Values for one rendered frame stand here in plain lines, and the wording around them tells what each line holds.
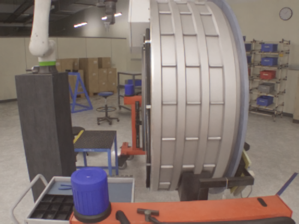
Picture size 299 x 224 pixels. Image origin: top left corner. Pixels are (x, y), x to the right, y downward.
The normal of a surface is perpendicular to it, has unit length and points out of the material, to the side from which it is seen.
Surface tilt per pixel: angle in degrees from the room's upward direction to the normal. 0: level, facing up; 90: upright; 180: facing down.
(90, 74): 90
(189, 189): 90
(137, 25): 133
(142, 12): 43
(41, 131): 90
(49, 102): 90
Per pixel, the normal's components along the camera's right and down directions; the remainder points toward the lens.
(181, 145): 0.03, 0.42
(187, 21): 0.02, -0.54
